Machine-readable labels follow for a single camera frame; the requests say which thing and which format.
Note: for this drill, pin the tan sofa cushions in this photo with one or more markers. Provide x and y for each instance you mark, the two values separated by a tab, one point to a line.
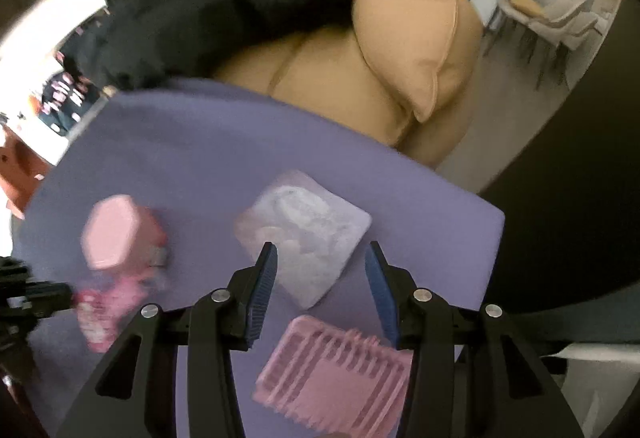
401	73

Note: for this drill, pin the purple tablecloth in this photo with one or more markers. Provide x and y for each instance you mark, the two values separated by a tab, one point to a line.
199	153

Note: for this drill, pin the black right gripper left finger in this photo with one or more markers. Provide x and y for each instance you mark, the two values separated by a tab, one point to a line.
132	391

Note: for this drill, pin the red stool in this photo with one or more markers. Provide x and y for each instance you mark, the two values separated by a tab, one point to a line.
22	171

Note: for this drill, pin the white tissue packet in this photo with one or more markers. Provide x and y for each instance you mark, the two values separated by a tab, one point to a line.
315	233

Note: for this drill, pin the pink slotted holder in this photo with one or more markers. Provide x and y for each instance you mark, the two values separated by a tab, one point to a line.
332	380

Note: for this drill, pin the beige dining chair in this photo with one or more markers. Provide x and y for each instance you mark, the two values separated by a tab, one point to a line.
559	28

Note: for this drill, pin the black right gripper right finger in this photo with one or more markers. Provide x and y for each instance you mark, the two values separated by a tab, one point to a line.
469	367

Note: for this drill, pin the navy hello kitty bag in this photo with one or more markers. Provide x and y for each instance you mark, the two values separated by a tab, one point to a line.
64	101

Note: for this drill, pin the pink hexagonal box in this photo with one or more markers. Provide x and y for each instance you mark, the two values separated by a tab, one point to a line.
121	236

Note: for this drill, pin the grey cloth sofa cover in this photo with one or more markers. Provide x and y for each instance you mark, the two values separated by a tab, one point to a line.
599	381

